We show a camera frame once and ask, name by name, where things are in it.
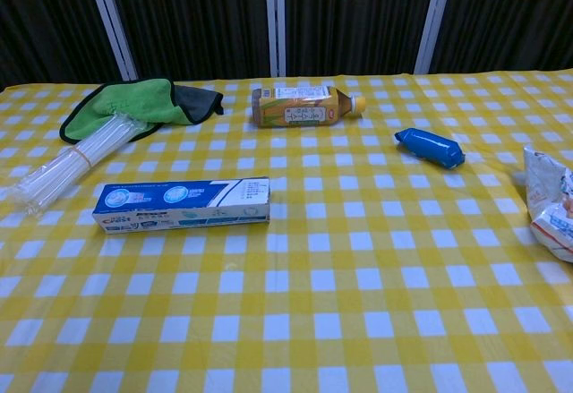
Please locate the blue white toothpaste box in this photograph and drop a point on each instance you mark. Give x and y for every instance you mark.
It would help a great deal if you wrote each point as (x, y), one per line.
(179, 207)

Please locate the yellow corn tea bottle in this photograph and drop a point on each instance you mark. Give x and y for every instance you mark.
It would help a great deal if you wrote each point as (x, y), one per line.
(295, 108)

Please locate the yellow white checkered tablecloth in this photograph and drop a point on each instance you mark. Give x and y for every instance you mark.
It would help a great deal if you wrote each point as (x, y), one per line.
(313, 276)

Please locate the blue foil snack packet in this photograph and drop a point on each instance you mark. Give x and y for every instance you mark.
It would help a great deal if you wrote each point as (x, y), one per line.
(430, 147)

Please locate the green and grey microfiber cloth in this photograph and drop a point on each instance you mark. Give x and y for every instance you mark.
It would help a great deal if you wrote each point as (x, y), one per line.
(134, 102)

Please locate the tan rubber band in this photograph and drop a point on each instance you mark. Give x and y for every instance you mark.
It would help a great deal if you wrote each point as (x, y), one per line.
(83, 156)

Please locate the clear plastic straw bundle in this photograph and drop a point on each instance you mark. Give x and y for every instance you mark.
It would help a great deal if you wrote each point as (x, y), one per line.
(67, 167)

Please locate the white crumpled snack bag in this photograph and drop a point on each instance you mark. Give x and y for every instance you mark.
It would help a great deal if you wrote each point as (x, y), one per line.
(548, 191)

